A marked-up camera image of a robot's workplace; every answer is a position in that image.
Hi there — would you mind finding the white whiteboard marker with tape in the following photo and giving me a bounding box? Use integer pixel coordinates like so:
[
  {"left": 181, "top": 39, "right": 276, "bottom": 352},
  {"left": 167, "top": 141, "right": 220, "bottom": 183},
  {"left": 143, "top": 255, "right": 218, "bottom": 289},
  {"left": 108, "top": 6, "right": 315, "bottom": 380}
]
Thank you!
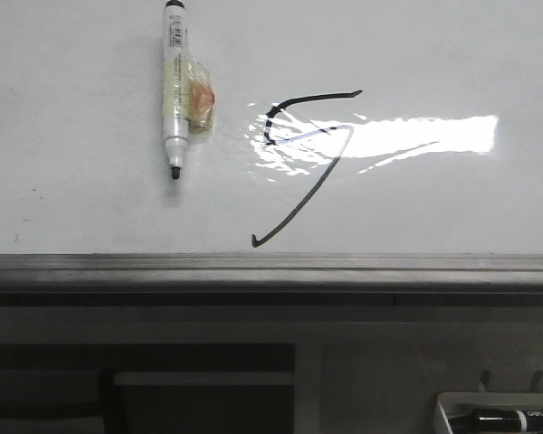
[{"left": 162, "top": 1, "right": 215, "bottom": 180}]

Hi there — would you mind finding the white whiteboard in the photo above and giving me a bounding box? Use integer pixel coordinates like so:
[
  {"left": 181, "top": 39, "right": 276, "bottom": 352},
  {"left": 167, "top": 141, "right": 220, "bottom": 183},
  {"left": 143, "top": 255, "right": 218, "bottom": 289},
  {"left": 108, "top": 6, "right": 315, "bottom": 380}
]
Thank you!
[{"left": 0, "top": 1, "right": 543, "bottom": 254}]

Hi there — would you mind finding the white marker tray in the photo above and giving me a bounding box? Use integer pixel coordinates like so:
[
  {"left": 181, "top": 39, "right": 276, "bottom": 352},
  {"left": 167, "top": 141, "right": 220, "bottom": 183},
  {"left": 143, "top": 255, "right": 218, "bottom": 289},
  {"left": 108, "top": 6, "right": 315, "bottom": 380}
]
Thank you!
[{"left": 433, "top": 392, "right": 543, "bottom": 433}]

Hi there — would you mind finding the black marker in tray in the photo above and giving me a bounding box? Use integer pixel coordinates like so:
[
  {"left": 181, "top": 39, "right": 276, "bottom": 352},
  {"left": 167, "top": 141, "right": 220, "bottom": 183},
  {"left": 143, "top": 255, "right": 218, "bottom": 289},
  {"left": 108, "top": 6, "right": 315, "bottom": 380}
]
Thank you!
[{"left": 449, "top": 409, "right": 543, "bottom": 433}]

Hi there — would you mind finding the aluminium whiteboard frame rail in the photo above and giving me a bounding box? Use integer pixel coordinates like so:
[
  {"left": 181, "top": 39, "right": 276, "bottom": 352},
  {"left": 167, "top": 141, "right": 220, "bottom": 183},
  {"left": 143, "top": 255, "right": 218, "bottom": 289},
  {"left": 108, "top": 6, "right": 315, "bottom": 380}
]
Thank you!
[{"left": 0, "top": 253, "right": 543, "bottom": 307}]

